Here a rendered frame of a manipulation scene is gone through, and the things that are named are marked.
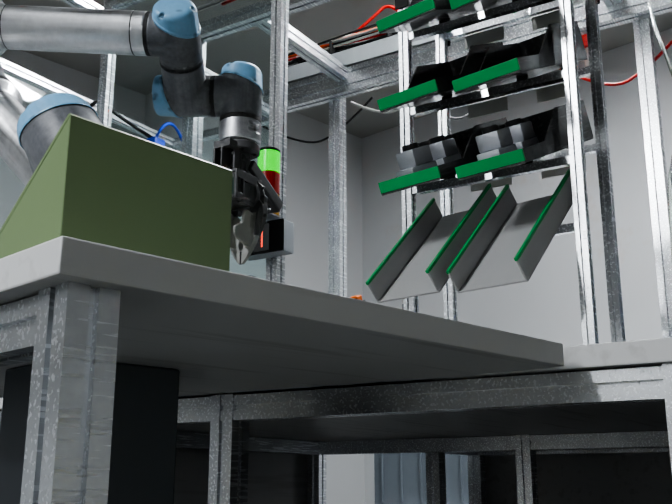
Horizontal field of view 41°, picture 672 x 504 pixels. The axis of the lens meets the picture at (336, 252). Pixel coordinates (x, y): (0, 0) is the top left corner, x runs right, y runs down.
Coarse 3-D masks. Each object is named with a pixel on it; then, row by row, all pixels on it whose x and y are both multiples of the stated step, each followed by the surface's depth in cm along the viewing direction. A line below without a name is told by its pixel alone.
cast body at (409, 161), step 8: (408, 144) 157; (416, 144) 157; (408, 152) 156; (416, 152) 156; (424, 152) 157; (400, 160) 158; (408, 160) 157; (416, 160) 156; (424, 160) 157; (432, 160) 158; (400, 168) 159; (408, 168) 156; (416, 168) 156; (424, 168) 157
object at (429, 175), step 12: (504, 120) 171; (468, 132) 177; (480, 132) 164; (420, 144) 171; (456, 144) 180; (468, 144) 160; (468, 156) 159; (432, 168) 152; (444, 168) 153; (396, 180) 157; (408, 180) 155; (420, 180) 154; (432, 180) 152; (384, 192) 159
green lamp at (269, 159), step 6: (264, 150) 198; (270, 150) 198; (276, 150) 199; (264, 156) 198; (270, 156) 198; (276, 156) 199; (258, 162) 199; (264, 162) 198; (270, 162) 198; (276, 162) 198; (264, 168) 197; (270, 168) 197; (276, 168) 198
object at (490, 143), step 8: (488, 128) 149; (496, 128) 149; (504, 128) 149; (480, 136) 149; (488, 136) 148; (496, 136) 147; (504, 136) 149; (480, 144) 150; (488, 144) 149; (496, 144) 148; (504, 144) 148; (512, 144) 151; (480, 152) 150; (488, 152) 148; (496, 152) 147; (504, 152) 148
